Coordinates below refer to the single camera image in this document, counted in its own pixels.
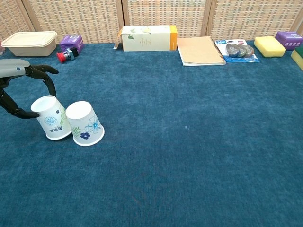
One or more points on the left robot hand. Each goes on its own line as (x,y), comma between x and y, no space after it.
(14,67)

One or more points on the paper cup with snowflake print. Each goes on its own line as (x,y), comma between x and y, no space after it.
(50,118)

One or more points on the paper cup with blue flowers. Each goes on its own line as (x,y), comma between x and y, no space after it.
(86,125)

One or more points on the beige lidded lunch box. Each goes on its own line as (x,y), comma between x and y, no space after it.
(28,43)

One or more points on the red emergency stop button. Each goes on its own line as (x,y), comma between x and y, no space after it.
(62,57)

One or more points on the woven folding screen panel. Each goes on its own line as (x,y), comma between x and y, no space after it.
(165,13)
(10,16)
(255,16)
(75,16)

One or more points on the purple cardboard box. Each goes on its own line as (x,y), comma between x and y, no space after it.
(71,42)
(290,40)

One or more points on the white carton with orange end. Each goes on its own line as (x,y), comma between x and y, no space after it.
(146,39)

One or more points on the blue table cloth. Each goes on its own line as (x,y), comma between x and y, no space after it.
(165,142)

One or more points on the kraft spiral notebook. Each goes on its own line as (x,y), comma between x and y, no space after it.
(201,50)

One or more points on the blue blister pack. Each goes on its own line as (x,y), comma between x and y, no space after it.
(239,50)

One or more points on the yellow and green sponge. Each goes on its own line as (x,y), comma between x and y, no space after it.
(298,58)

